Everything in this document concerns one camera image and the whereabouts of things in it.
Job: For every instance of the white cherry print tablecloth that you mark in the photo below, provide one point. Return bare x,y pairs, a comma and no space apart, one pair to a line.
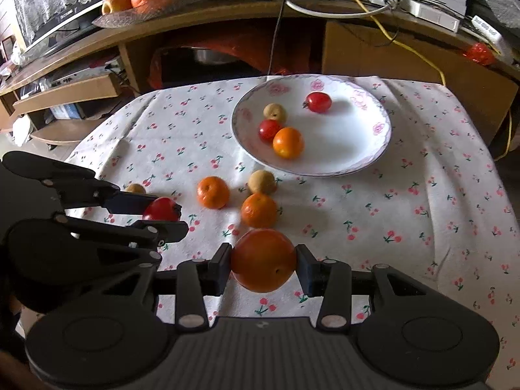
406,231

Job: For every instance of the tan longan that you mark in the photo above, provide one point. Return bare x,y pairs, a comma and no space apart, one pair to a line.
275,112
262,182
135,189

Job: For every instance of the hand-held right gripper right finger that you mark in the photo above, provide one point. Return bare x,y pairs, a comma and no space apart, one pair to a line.
305,271

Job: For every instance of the small orange mandarin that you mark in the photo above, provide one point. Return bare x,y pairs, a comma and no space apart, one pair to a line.
258,211
288,143
213,192

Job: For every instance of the white floral plate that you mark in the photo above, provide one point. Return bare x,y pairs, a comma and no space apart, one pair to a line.
337,138

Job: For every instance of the glass fruit dish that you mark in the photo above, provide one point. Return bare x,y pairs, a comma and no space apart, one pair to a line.
142,14

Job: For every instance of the blue box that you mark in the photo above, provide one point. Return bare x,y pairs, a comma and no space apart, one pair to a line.
67,111

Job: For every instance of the wooden tv cabinet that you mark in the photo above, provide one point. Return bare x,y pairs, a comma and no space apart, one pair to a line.
227,16

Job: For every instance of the white power strip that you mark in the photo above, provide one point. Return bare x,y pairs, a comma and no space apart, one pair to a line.
430,13

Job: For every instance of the black television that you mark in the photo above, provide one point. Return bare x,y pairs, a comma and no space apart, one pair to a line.
57,16

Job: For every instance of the red cherry tomato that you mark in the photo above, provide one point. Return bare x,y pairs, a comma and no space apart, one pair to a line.
267,128
161,210
318,102

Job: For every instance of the red plastic bag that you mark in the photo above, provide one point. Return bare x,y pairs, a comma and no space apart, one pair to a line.
479,53

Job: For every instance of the large red-orange tomato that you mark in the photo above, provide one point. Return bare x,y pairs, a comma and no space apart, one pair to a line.
263,261

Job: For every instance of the white printed device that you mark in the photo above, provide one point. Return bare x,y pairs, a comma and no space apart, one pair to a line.
489,33

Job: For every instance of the grey set-top box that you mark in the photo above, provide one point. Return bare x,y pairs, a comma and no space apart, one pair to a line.
77,76

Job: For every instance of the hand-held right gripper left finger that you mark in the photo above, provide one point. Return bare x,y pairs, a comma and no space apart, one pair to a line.
221,269

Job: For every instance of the orange-red bag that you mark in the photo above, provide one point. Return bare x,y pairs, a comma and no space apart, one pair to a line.
252,57

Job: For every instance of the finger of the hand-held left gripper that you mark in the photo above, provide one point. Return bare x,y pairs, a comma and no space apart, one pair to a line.
126,203
172,231

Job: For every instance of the metal pot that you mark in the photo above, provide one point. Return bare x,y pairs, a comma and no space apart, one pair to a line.
211,55

